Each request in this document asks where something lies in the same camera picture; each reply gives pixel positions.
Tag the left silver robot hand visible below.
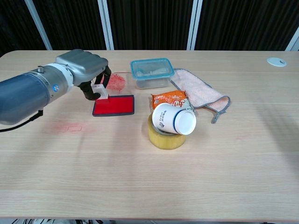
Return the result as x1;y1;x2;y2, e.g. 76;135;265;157
55;49;112;101

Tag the white and red stamp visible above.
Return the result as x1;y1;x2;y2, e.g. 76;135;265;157
91;84;110;105

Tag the red ink pad, clear lid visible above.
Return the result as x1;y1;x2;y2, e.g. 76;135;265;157
92;72;135;117

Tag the clear container with blue lid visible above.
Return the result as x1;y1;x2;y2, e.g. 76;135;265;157
130;57;176;90

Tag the orange snack packet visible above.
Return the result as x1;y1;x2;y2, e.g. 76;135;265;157
149;90;198;115

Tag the white paper cup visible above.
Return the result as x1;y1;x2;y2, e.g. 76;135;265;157
152;103;197;135

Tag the yellow tape roll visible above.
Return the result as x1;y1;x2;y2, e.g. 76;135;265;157
148;114;187;150

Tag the pink cloth with grey trim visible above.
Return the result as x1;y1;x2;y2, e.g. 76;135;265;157
170;68;232;124

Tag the white partition frame post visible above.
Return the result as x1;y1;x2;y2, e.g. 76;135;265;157
24;0;53;51
285;29;299;52
97;0;115;51
186;0;203;51

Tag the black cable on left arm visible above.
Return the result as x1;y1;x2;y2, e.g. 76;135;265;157
0;109;44;133

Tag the white cable grommet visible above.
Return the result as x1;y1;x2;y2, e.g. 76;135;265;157
267;57;287;68

